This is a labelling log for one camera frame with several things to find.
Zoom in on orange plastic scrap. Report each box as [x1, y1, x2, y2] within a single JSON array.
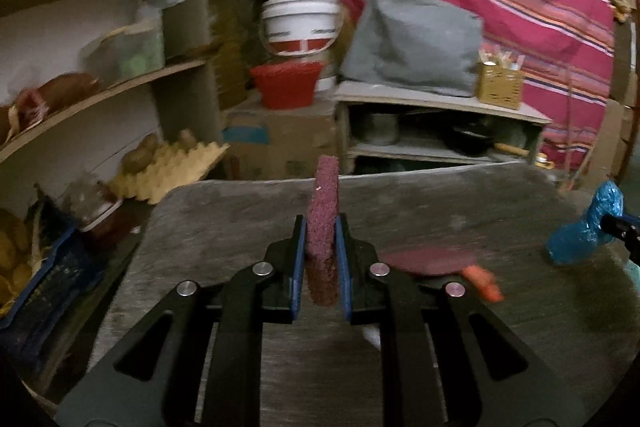
[[461, 266, 504, 304]]

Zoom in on cardboard egg carton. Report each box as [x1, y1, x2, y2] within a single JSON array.
[[110, 141, 231, 204]]

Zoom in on bundle of wooden chopsticks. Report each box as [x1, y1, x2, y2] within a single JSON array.
[[477, 47, 524, 70]]

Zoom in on large yellow oil jug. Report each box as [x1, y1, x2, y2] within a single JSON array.
[[207, 0, 266, 108]]

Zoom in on grey cloth bag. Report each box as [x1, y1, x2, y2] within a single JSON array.
[[340, 0, 485, 98]]

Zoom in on leaning cardboard sheets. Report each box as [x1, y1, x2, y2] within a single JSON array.
[[585, 97, 637, 188]]

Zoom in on bamboo utensil holder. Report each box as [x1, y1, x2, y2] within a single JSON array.
[[475, 62, 525, 110]]

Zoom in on pile of yellow potatoes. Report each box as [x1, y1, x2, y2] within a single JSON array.
[[0, 207, 42, 308]]

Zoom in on wooden shelf unit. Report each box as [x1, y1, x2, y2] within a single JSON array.
[[0, 0, 321, 188]]

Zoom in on clear plastic container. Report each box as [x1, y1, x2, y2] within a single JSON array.
[[82, 19, 166, 82]]

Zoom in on black pan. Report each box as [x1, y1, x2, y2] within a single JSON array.
[[445, 122, 496, 156]]

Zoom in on maroon scouring pad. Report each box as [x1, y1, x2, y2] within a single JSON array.
[[305, 155, 341, 306]]

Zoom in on dark blue plastic crate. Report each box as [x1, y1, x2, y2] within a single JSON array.
[[0, 202, 109, 358]]

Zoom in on white plastic bucket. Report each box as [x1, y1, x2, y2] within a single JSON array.
[[260, 0, 346, 58]]

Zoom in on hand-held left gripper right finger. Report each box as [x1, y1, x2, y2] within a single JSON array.
[[334, 213, 587, 427]]

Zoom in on red woven basket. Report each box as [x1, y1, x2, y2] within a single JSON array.
[[249, 61, 326, 110]]

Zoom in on grey metal pot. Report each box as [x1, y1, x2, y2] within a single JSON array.
[[365, 112, 401, 146]]

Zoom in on blue plastic shoe cover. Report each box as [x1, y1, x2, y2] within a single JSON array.
[[546, 181, 626, 266]]

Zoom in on large brown potato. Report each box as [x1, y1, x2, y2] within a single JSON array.
[[121, 134, 161, 175]]

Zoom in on flat maroon pad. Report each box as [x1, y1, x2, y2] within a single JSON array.
[[382, 247, 476, 278]]

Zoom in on low wooden cabinet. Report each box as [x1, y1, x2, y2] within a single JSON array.
[[332, 82, 553, 168]]

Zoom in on rolling pin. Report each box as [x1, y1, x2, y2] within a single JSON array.
[[495, 142, 531, 158]]

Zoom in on jar with dark contents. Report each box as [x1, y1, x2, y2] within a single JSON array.
[[62, 179, 126, 244]]

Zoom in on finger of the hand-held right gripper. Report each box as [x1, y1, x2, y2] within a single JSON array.
[[600, 213, 640, 264]]

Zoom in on brown cardboard box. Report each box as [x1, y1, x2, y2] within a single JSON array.
[[222, 99, 341, 180]]

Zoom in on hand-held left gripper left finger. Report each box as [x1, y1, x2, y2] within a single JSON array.
[[52, 214, 308, 427]]

